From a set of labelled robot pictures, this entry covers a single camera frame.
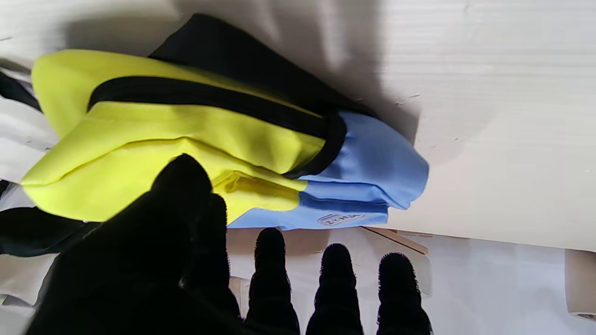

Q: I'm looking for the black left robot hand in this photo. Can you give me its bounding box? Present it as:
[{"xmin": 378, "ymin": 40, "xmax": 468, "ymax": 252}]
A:
[{"xmin": 26, "ymin": 154, "xmax": 433, "ymax": 335}]

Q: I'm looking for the blue and yellow school bag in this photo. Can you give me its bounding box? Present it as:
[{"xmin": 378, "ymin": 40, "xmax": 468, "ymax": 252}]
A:
[{"xmin": 0, "ymin": 13, "xmax": 430, "ymax": 257}]

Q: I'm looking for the beige plant pot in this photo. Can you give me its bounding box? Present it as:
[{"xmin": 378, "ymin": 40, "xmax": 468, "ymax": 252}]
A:
[{"xmin": 565, "ymin": 249, "xmax": 596, "ymax": 321}]

